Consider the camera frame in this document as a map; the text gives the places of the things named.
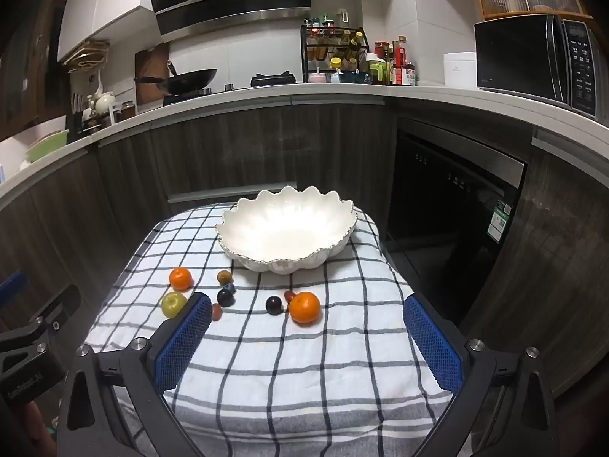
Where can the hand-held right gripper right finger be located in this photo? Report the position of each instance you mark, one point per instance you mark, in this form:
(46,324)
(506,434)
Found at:
(433,347)

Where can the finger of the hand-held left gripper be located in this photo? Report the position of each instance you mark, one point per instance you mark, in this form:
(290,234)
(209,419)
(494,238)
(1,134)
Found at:
(12,284)
(59,307)

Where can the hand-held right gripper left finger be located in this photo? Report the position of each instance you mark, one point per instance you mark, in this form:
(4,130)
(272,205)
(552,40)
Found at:
(183,342)

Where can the green round plum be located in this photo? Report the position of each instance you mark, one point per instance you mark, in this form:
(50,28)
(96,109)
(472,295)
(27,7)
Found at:
(172,304)

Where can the small red tomato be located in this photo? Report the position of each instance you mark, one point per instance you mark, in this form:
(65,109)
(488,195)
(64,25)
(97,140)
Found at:
(217,312)
(289,296)

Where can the dark purple plum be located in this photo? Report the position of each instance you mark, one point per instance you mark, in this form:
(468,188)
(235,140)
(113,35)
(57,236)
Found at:
(226,298)
(274,304)

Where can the small orange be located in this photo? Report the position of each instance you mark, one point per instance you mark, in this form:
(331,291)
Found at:
(181,278)

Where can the blueberry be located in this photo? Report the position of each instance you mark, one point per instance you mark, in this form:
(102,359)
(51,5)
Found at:
(232,288)

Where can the brown round fruit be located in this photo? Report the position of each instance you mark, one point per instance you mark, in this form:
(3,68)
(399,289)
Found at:
(224,277)

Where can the large orange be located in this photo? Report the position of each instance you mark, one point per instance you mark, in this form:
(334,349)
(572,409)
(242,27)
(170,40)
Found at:
(304,308)

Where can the white scalloped ceramic bowl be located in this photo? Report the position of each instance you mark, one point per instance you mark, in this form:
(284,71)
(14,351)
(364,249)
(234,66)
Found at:
(285,228)

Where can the white black checkered cloth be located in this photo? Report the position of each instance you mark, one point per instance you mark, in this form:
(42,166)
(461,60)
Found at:
(285,366)

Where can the black built-in dishwasher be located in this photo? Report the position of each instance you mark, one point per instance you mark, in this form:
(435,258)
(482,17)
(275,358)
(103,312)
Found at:
(452,214)

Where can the green basin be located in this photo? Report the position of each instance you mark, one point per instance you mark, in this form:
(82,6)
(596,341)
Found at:
(45,147)

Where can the green label sticker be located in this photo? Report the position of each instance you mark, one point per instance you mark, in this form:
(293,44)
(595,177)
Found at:
(499,221)

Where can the dark utensil holder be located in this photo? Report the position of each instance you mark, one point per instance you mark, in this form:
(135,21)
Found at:
(76,121)

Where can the dark wood base cabinets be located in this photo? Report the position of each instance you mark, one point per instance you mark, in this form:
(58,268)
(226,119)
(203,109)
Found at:
(238,152)

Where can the white teapot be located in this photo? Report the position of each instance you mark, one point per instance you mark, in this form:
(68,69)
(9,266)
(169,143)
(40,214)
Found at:
(104,101)

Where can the brown glass jar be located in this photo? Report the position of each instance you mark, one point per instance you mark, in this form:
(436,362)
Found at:
(127,109)

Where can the black wok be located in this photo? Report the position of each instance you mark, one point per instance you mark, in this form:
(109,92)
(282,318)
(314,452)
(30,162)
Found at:
(185,81)

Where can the wooden cutting board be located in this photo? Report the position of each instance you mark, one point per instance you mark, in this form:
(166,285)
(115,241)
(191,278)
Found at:
(151,64)

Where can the red label jar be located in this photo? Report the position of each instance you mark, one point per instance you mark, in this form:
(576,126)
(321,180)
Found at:
(404,76)

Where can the black burner grate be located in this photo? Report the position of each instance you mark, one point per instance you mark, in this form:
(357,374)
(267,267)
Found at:
(273,79)

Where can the white round container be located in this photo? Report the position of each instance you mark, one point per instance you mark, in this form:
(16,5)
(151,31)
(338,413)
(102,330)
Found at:
(459,69)

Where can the dark blue bowl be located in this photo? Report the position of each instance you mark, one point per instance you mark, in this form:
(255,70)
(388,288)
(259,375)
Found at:
(354,76)

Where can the green plastic container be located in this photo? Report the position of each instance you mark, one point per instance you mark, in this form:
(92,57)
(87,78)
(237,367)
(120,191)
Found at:
(376,69)

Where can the dark sauce bottle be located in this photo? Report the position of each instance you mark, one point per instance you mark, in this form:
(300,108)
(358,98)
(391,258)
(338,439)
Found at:
(391,64)

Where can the light blue cup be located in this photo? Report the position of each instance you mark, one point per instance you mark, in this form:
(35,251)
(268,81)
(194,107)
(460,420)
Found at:
(335,77)

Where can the pink cup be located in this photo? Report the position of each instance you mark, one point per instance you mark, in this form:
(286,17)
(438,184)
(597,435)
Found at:
(316,77)

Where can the red liquid bottle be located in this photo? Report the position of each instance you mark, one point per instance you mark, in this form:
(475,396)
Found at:
(402,52)

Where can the yellow lid jar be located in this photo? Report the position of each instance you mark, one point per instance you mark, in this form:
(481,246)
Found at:
(335,63)

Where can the red lid glass jar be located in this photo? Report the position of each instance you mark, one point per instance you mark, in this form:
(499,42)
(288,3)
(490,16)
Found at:
(380,50)

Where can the black microwave oven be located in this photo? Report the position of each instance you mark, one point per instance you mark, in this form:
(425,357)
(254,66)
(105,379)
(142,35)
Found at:
(537,62)

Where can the row of spice jars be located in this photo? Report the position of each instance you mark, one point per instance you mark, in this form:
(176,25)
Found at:
(319,23)

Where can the golden wall rack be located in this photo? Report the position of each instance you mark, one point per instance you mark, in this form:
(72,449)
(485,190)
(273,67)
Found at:
(88,57)

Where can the white wall cabinets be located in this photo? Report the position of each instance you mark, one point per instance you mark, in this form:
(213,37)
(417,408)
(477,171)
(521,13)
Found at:
(104,0)

